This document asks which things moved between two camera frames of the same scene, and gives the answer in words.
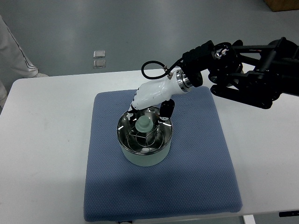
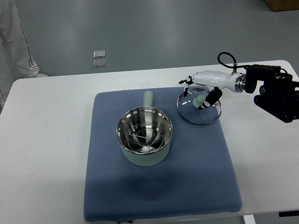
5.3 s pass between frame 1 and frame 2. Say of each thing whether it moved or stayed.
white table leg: stayed
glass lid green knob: moved
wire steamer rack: stayed
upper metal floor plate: stayed
